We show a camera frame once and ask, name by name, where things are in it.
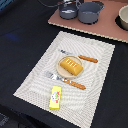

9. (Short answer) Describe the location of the white woven placemat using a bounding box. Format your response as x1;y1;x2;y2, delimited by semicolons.
14;31;115;128

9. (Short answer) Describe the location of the white toy fish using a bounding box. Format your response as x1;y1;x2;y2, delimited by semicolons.
62;10;75;14

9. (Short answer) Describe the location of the knife with orange handle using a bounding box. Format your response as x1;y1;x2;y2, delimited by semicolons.
58;49;98;63

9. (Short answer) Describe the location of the yellow toy bread loaf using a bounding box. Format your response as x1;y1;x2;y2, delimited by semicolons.
60;57;83;76

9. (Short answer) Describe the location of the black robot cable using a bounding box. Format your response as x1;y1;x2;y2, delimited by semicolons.
36;0;81;9

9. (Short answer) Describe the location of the fork with orange handle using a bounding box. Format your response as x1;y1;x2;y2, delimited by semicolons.
45;71;86;90

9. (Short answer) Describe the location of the grey pot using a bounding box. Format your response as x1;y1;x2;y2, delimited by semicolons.
78;1;104;24
58;3;78;19

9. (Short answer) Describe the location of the beige round plate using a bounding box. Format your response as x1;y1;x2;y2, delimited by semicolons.
56;55;83;79

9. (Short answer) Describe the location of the beige bowl on stove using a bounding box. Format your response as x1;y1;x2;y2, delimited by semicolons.
119;5;128;30

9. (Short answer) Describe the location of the yellow butter box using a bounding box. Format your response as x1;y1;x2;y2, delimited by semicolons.
49;86;62;110

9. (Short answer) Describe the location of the pink toy stove board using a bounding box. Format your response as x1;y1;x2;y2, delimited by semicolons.
48;0;128;43

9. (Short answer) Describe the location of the grey pot on stove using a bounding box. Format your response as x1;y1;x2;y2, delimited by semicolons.
58;3;78;19

